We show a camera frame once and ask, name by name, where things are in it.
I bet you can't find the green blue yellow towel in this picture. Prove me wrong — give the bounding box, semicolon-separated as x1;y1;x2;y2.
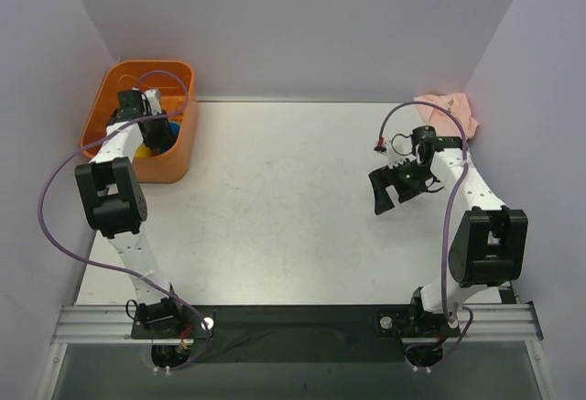
168;121;180;148

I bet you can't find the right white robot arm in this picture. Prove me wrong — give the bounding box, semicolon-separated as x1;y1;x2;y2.
368;135;528;336

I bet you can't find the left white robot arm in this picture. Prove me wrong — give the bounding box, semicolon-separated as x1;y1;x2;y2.
74;88;185;338

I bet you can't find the yellow rolled towel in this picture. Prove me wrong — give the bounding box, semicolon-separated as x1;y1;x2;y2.
135;145;157;158

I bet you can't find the orange plastic basket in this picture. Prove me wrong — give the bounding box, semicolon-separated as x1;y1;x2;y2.
80;59;198;183

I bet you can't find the pink crumpled towel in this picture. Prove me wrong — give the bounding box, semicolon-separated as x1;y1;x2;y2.
414;92;479;140

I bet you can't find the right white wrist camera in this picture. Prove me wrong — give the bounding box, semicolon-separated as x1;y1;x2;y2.
385;140;410;168

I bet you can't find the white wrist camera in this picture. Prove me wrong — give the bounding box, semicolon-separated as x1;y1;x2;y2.
143;89;163;115
385;140;410;168

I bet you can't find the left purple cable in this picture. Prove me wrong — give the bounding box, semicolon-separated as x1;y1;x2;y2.
37;70;216;371

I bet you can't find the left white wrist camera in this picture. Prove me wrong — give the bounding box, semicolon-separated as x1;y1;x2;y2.
143;89;163;115

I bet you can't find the aluminium frame rail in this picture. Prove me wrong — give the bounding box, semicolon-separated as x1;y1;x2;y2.
51;303;544;345

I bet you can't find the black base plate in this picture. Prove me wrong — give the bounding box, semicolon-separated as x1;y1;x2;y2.
130;303;461;364

